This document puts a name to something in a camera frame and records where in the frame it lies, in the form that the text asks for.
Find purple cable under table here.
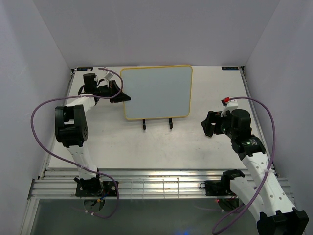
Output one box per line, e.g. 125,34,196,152
83,193,120,219

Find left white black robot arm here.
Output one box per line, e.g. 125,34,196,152
55,70,131,196

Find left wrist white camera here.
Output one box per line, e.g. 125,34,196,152
104,72,114,81

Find left blue corner label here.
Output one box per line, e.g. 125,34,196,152
76,67,93,71

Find blue corner label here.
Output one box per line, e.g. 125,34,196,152
76,67,93,71
221,66,239,71

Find right blue corner label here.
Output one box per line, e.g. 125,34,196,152
221,66,239,71

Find wrist white camera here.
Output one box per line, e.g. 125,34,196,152
104,72,114,81
220,97,239,117

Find yellow framed whiteboard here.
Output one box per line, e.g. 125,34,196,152
120,65,193,120

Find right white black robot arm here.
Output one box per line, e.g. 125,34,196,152
201,109,309,235

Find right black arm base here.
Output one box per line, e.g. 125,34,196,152
199,180,233,196

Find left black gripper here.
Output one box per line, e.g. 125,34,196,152
95,80,131,104

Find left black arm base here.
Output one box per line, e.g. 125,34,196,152
74,177,117,197

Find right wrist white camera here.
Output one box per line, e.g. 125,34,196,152
220,97,239,117

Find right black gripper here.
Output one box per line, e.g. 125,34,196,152
201,111,237,139

